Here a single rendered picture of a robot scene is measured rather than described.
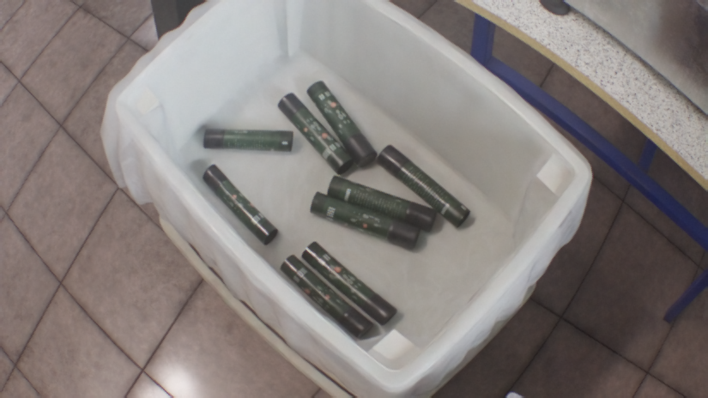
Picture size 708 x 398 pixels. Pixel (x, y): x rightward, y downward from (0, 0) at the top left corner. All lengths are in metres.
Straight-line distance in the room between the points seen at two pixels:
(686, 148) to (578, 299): 0.75
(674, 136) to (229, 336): 1.06
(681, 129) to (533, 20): 0.30
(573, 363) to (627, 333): 0.16
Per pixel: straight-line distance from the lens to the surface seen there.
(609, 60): 1.19
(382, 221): 1.30
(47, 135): 2.14
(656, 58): 1.14
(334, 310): 1.26
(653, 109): 1.17
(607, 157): 1.48
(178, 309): 1.80
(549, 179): 1.15
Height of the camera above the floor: 1.68
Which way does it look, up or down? 65 degrees down
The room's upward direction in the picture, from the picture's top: 2 degrees clockwise
